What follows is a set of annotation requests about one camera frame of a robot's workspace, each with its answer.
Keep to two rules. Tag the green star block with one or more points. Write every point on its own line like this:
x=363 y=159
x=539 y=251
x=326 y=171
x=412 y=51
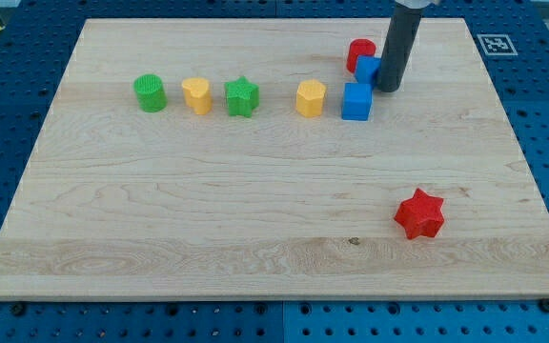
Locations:
x=242 y=97

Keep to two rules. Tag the blue cube block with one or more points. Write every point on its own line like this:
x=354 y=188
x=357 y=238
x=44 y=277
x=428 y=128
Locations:
x=357 y=101

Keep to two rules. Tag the red star block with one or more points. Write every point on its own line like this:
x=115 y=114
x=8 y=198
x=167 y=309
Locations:
x=420 y=215

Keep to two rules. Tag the light wooden board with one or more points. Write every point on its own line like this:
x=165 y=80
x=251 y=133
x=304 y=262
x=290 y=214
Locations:
x=119 y=204

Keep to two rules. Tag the yellow hexagon block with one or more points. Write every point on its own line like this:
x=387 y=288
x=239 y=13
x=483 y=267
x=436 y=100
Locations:
x=310 y=98

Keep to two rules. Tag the yellow heart block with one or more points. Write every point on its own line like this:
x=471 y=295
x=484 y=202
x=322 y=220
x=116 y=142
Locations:
x=197 y=94

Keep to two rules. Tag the small blue block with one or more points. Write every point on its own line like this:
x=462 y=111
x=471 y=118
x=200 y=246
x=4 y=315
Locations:
x=367 y=68

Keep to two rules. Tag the green cylinder block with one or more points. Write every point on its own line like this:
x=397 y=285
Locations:
x=149 y=92

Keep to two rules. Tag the red cylinder block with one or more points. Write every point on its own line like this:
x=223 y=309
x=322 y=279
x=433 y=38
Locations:
x=359 y=47

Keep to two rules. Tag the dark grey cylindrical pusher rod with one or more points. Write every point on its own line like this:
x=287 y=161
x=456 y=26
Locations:
x=399 y=41

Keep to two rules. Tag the white fiducial marker tag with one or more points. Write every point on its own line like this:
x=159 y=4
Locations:
x=497 y=44

